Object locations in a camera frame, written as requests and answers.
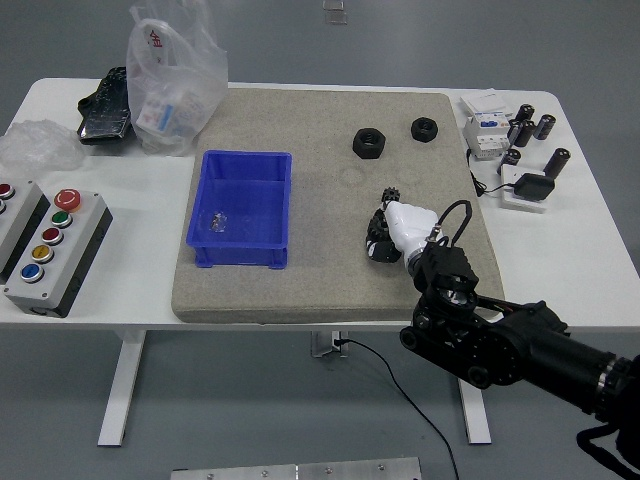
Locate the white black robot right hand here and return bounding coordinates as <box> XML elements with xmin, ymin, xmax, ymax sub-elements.
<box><xmin>364</xmin><ymin>199</ymin><xmax>440</xmax><ymax>266</ymax></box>

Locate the blue plastic box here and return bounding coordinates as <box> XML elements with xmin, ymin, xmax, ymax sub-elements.
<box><xmin>185</xmin><ymin>149</ymin><xmax>294</xmax><ymax>270</ymax></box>

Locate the large black hex nut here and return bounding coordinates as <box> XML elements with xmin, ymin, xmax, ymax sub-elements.
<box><xmin>351</xmin><ymin>127</ymin><xmax>385</xmax><ymax>160</ymax></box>

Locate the small black hex nut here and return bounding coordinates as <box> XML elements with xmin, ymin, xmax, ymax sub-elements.
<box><xmin>410</xmin><ymin>116</ymin><xmax>440</xmax><ymax>143</ymax></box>

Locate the grey button box, emergency stop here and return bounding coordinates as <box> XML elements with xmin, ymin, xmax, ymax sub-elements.
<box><xmin>2</xmin><ymin>188</ymin><xmax>114</xmax><ymax>319</ymax></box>

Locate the grey-brown mat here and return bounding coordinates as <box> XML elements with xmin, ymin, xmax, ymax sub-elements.
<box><xmin>170</xmin><ymin>88</ymin><xmax>506</xmax><ymax>325</ymax></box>

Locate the white socket block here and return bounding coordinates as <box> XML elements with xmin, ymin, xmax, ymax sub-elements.
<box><xmin>497</xmin><ymin>163</ymin><xmax>549</xmax><ymax>215</ymax></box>

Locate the white circuit breaker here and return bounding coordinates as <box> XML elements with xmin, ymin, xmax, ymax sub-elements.
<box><xmin>462</xmin><ymin>110</ymin><xmax>514</xmax><ymax>162</ymax></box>

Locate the black power adapter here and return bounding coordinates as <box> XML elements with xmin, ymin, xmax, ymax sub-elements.
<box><xmin>513</xmin><ymin>172</ymin><xmax>556</xmax><ymax>202</ymax></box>

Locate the white table leg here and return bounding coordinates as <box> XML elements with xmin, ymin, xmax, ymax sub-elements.
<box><xmin>457</xmin><ymin>378</ymin><xmax>493</xmax><ymax>445</ymax></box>
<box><xmin>97</xmin><ymin>329</ymin><xmax>147</xmax><ymax>448</ymax></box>

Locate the metal floor socket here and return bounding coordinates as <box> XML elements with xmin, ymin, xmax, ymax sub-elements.
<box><xmin>322</xmin><ymin>0</ymin><xmax>350</xmax><ymax>26</ymax></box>

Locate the silver metal plate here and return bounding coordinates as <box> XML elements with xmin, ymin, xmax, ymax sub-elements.
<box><xmin>170</xmin><ymin>456</ymin><xmax>422</xmax><ymax>480</ymax></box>

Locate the translucent white plastic bag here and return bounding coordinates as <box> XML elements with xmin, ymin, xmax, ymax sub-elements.
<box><xmin>124</xmin><ymin>0</ymin><xmax>230</xmax><ymax>157</ymax></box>

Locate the black plastic tray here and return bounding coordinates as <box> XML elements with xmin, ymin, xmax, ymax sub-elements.
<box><xmin>76</xmin><ymin>66</ymin><xmax>134</xmax><ymax>146</ymax></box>

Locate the clear bubble wrap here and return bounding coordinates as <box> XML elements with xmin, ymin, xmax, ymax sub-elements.
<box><xmin>0</xmin><ymin>118</ymin><xmax>86</xmax><ymax>174</ymax></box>

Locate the thin black adapter cord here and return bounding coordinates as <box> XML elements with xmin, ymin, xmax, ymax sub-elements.
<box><xmin>467</xmin><ymin>148</ymin><xmax>519</xmax><ymax>199</ymax></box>

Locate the black floor cable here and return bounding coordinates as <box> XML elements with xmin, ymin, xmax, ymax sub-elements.
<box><xmin>333</xmin><ymin>338</ymin><xmax>460</xmax><ymax>480</ymax></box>

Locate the metal bracket under table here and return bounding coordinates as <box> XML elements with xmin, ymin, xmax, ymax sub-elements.
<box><xmin>309</xmin><ymin>330</ymin><xmax>350</xmax><ymax>359</ymax></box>

